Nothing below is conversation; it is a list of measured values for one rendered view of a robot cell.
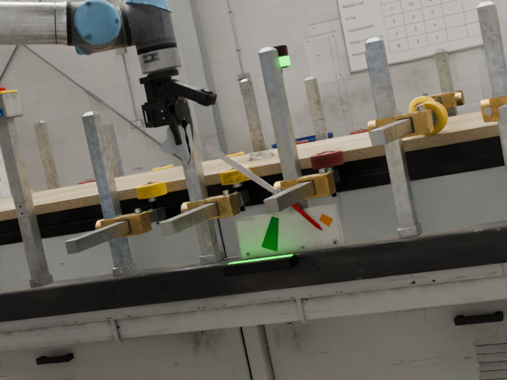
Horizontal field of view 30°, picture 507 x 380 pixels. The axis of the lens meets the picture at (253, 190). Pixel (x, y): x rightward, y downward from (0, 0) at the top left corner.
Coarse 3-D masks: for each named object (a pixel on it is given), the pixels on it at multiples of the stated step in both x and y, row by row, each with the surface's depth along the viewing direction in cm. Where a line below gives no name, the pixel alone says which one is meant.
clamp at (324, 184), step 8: (304, 176) 219; (312, 176) 216; (320, 176) 215; (328, 176) 216; (280, 184) 219; (288, 184) 218; (296, 184) 218; (320, 184) 216; (328, 184) 215; (320, 192) 216; (328, 192) 215
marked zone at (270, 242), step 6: (270, 222) 222; (276, 222) 221; (270, 228) 222; (276, 228) 221; (270, 234) 222; (276, 234) 222; (264, 240) 223; (270, 240) 222; (276, 240) 222; (264, 246) 223; (270, 246) 223; (276, 246) 222
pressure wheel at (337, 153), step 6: (336, 150) 233; (312, 156) 231; (318, 156) 229; (324, 156) 229; (330, 156) 229; (336, 156) 229; (342, 156) 231; (312, 162) 231; (318, 162) 229; (324, 162) 229; (330, 162) 229; (336, 162) 229; (342, 162) 230; (312, 168) 232; (318, 168) 230; (330, 168) 232
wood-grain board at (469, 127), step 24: (456, 120) 268; (480, 120) 247; (312, 144) 296; (336, 144) 270; (360, 144) 248; (408, 144) 228; (432, 144) 226; (168, 168) 331; (216, 168) 272; (264, 168) 244; (48, 192) 333; (72, 192) 300; (96, 192) 273; (120, 192) 261; (0, 216) 277
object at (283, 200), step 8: (336, 176) 232; (304, 184) 212; (312, 184) 216; (280, 192) 204; (288, 192) 201; (296, 192) 205; (304, 192) 210; (312, 192) 215; (264, 200) 196; (272, 200) 195; (280, 200) 196; (288, 200) 201; (296, 200) 205; (272, 208) 195; (280, 208) 196
